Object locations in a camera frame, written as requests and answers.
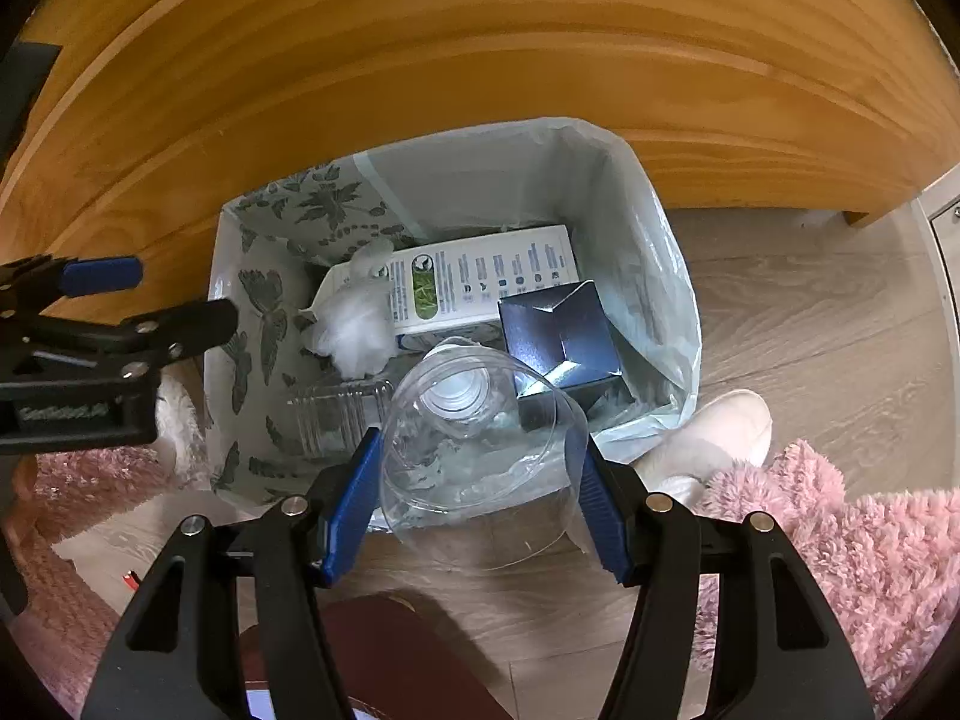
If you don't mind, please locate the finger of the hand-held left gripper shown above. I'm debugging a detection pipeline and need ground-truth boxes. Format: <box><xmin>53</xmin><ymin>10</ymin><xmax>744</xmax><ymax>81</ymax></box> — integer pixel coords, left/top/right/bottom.
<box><xmin>0</xmin><ymin>255</ymin><xmax>145</xmax><ymax>316</ymax></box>
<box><xmin>30</xmin><ymin>297</ymin><xmax>241</xmax><ymax>381</ymax></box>

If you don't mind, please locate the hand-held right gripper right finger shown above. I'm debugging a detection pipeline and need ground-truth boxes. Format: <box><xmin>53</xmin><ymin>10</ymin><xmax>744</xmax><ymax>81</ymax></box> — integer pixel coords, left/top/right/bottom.
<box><xmin>574</xmin><ymin>435</ymin><xmax>878</xmax><ymax>720</ymax></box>

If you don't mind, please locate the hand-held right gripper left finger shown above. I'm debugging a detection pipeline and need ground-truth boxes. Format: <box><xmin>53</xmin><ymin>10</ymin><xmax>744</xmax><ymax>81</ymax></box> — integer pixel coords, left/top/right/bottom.
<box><xmin>79</xmin><ymin>426</ymin><xmax>385</xmax><ymax>720</ymax></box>

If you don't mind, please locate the clear plastic clamshell container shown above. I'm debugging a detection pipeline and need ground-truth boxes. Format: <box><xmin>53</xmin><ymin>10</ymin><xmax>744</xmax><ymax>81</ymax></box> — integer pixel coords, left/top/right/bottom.
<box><xmin>285</xmin><ymin>379</ymin><xmax>391</xmax><ymax>466</ymax></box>

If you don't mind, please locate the clear plastic jar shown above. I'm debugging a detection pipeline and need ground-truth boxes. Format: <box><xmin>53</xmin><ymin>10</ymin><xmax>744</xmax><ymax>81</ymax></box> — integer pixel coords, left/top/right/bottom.
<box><xmin>379</xmin><ymin>337</ymin><xmax>591</xmax><ymax>572</ymax></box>

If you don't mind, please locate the dark blue box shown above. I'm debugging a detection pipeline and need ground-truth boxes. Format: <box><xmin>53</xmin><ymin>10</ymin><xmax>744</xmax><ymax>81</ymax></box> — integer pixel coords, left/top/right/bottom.
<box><xmin>497</xmin><ymin>280</ymin><xmax>627</xmax><ymax>430</ymax></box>

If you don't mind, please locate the grey waste bin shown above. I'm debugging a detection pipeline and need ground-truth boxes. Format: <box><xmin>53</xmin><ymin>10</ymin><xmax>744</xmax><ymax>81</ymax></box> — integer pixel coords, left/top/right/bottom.
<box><xmin>204</xmin><ymin>116</ymin><xmax>704</xmax><ymax>515</ymax></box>

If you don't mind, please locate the white printed carton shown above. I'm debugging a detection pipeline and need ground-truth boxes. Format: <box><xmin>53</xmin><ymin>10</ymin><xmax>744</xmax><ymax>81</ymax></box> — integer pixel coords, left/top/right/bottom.
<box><xmin>311</xmin><ymin>223</ymin><xmax>580</xmax><ymax>353</ymax></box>

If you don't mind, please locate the beige slipper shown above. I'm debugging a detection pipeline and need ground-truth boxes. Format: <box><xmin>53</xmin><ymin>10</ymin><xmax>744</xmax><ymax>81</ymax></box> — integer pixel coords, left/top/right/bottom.
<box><xmin>152</xmin><ymin>371</ymin><xmax>212</xmax><ymax>482</ymax></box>
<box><xmin>634</xmin><ymin>388</ymin><xmax>773</xmax><ymax>512</ymax></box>

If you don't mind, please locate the pink fluffy pajamas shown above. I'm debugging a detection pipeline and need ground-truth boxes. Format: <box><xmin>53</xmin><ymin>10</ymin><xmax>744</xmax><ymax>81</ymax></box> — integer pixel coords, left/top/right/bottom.
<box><xmin>0</xmin><ymin>439</ymin><xmax>960</xmax><ymax>720</ymax></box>

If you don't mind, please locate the wooden bed with checkered cover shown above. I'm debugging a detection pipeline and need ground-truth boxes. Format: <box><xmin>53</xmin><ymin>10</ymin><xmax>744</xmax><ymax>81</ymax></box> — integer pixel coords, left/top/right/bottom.
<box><xmin>0</xmin><ymin>0</ymin><xmax>960</xmax><ymax>316</ymax></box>

